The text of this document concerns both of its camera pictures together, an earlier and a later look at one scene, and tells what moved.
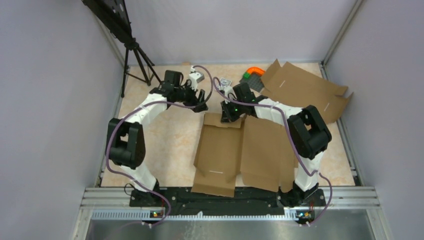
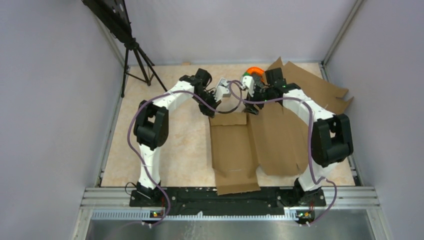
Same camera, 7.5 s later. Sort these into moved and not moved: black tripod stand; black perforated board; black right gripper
Moved: black right gripper
Not moved: black perforated board; black tripod stand
